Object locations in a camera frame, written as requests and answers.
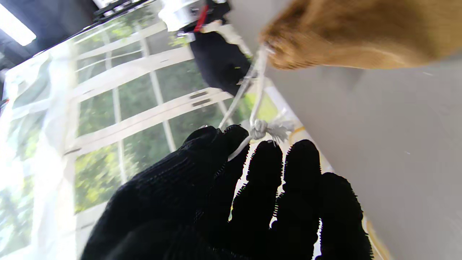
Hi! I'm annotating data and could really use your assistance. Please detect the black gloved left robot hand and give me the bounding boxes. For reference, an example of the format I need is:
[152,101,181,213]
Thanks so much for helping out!
[80,125,374,260]

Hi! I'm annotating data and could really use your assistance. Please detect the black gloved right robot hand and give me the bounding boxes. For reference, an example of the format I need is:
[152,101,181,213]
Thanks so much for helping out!
[189,31,253,96]

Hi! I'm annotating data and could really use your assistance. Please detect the brown corduroy drawstring bag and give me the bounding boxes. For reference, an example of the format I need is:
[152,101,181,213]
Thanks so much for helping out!
[218,0,462,161]

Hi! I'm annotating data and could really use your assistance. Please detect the white french double door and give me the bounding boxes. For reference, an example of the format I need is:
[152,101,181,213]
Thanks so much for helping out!
[65,22,253,260]

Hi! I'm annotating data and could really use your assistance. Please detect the red black right arm cables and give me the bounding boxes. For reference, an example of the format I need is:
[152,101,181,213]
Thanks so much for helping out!
[194,4,209,33]

